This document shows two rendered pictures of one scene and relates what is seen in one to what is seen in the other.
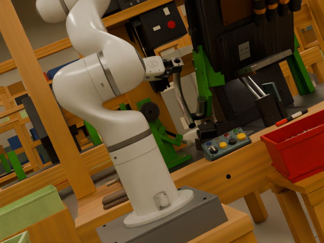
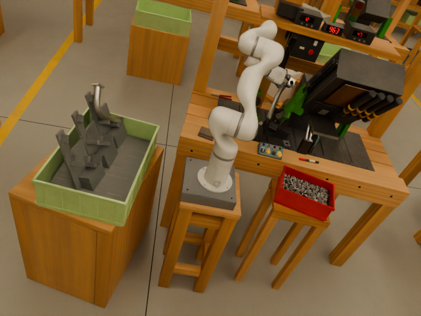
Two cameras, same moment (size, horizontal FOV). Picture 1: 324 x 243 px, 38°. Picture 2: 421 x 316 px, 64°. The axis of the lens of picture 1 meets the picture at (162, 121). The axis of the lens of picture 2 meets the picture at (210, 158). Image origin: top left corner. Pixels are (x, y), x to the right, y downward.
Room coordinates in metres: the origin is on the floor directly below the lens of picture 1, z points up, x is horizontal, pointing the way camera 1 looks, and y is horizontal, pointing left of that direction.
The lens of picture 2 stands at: (-0.13, 0.09, 2.14)
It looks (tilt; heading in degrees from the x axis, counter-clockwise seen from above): 40 degrees down; 3
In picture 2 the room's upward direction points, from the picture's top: 18 degrees clockwise
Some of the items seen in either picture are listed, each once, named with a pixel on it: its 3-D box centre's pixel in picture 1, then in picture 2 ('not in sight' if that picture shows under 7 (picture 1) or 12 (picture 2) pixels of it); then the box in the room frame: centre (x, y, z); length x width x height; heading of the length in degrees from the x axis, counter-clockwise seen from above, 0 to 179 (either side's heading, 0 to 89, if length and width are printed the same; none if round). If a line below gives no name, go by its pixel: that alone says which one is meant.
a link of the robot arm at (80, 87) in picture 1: (99, 103); (224, 131); (1.19, 0.13, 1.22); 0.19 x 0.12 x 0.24; 90
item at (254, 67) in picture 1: (251, 67); (320, 118); (1.83, -0.40, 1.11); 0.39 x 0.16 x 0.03; 9
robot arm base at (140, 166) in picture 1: (144, 176); (218, 167); (1.18, 0.09, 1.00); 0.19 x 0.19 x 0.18
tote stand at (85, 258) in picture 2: not in sight; (95, 212); (1.09, 0.71, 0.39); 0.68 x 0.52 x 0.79; 179
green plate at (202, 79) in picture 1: (208, 71); (300, 101); (1.84, -0.24, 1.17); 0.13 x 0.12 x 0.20; 99
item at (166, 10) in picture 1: (161, 26); (306, 44); (2.10, -0.16, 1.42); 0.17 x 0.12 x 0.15; 99
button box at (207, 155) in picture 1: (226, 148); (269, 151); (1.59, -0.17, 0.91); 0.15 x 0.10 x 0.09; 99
